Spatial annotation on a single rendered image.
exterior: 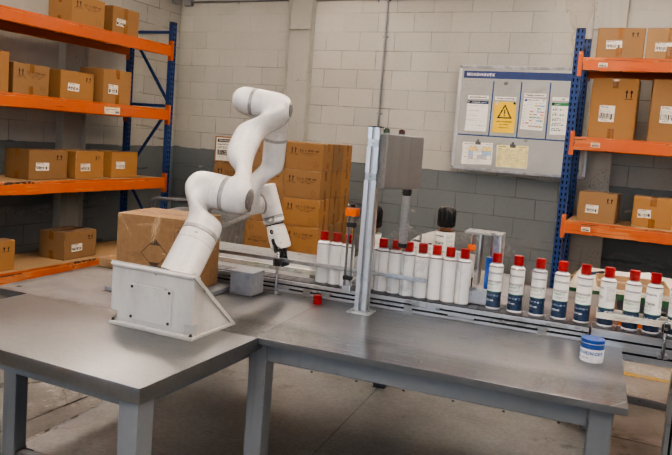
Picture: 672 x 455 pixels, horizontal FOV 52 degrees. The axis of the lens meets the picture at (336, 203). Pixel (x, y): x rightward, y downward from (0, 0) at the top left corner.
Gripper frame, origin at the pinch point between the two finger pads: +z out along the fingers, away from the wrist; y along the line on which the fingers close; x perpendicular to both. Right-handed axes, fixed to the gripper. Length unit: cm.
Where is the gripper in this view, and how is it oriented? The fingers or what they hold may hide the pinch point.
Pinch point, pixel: (284, 261)
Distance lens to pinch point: 277.8
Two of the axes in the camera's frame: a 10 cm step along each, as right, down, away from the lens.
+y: 3.6, -0.6, 9.3
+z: 2.5, 9.7, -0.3
